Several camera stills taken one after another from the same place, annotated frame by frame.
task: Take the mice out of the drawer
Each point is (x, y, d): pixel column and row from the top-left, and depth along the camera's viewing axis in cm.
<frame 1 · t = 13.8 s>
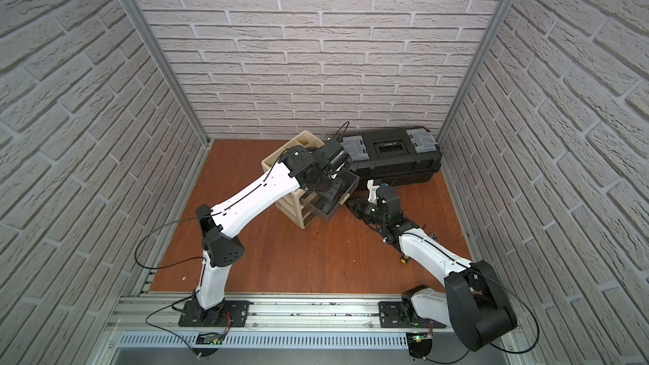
left hand: (337, 187, 76), fingers open
right hand: (345, 200, 83), fingers closed
black plastic toolbox: (395, 156, 94), point 18 cm above the table

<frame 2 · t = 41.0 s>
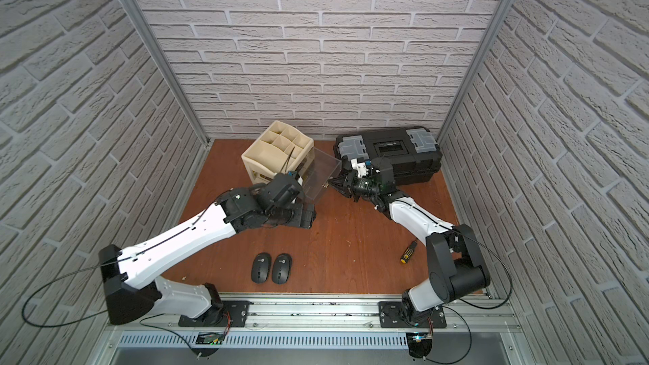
left hand: (308, 210, 72), fingers open
right hand: (331, 182, 81), fingers closed
black computer mouse: (261, 268, 83), point 2 cm above the table
black computer mouse 2: (281, 268, 83), point 2 cm above the table
the other named things where they were.

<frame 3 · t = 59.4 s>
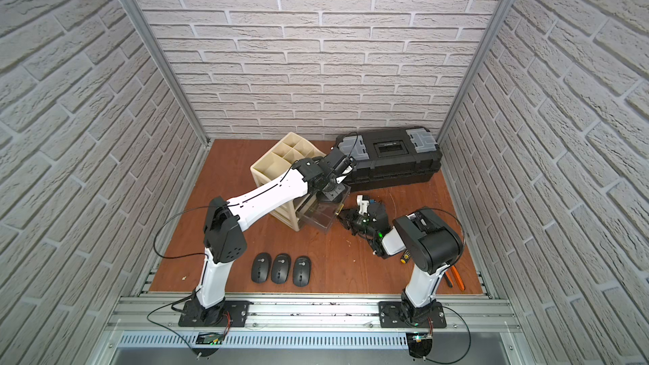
left hand: (339, 182, 86), fingers closed
right hand: (334, 212, 89), fingers closed
beige drawer organizer cabinet: (278, 162, 81), point 26 cm above the table
transparent grey middle drawer: (318, 215, 95), point 3 cm above the table
black computer mouse 3: (302, 269, 82), point 2 cm above the table
orange handled pliers: (458, 278, 81), point 2 cm above the table
the other named things where they were.

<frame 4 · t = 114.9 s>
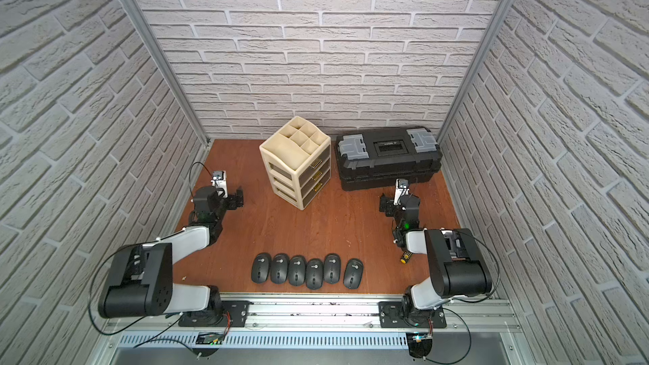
left hand: (227, 182, 91), fingers open
right hand: (399, 193, 94), fingers open
beige drawer organizer cabinet: (298, 160, 84), point 24 cm above the table
transparent grey middle drawer: (319, 178, 98), point 9 cm above the table
transparent grey top drawer: (314, 166, 86), point 21 cm above the table
black computer mouse 4: (314, 273, 81), point 3 cm above the table
black computer mouse 5: (332, 269, 83), point 2 cm above the table
black computer mouse 6: (353, 274, 81), point 3 cm above the table
